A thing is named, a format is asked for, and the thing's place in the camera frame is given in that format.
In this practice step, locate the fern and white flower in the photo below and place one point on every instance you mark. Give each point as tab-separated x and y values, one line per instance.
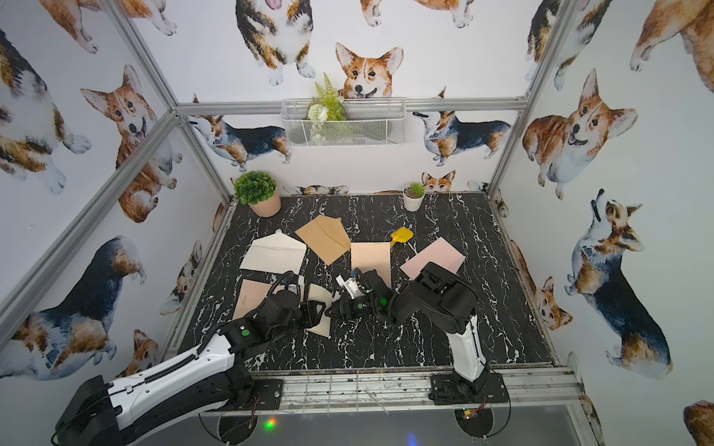
325	114

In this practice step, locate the green plant pink pot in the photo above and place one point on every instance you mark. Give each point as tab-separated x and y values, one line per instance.
258	190

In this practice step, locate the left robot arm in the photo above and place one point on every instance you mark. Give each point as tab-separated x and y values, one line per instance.
208	377

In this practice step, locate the cream letter paper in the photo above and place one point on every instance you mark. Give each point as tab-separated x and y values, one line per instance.
368	256
317	293

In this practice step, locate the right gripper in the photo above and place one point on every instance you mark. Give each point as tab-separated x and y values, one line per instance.
342	304

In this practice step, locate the pink envelope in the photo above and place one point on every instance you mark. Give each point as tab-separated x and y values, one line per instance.
439	252

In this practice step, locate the white envelope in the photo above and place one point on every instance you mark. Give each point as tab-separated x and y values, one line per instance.
276	253

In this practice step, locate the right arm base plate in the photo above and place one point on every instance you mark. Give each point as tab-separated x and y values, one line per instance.
454	389

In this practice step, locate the yellow toy shovel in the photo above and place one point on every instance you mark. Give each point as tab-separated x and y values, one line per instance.
402	235

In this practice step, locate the small plant white pot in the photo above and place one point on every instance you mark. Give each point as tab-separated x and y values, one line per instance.
413	196

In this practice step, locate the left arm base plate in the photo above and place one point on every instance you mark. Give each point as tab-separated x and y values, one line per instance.
263	394

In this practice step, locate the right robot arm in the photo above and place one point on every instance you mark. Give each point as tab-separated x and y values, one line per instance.
443	297

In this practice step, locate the brown kraft envelope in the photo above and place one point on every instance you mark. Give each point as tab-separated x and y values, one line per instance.
326	237

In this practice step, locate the white wire wall basket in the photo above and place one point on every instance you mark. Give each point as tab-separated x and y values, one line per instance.
369	123

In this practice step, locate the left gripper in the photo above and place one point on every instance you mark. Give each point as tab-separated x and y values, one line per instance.
307	315

